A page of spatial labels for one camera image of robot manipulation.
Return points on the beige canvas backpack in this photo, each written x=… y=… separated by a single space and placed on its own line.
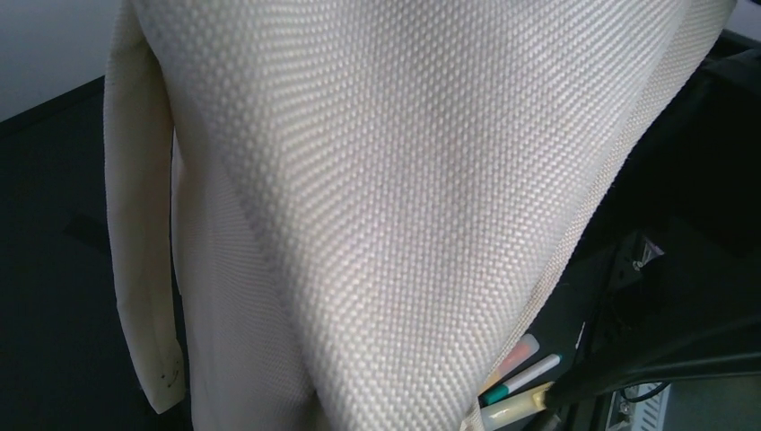
x=343 y=214

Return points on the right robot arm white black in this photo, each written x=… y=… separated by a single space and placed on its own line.
x=657 y=315

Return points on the yellow highlighter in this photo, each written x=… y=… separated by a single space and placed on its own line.
x=515 y=408

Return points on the orange pastel highlighter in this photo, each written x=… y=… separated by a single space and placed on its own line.
x=524 y=349

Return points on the white teal marker pen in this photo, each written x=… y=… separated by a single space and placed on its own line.
x=502 y=390

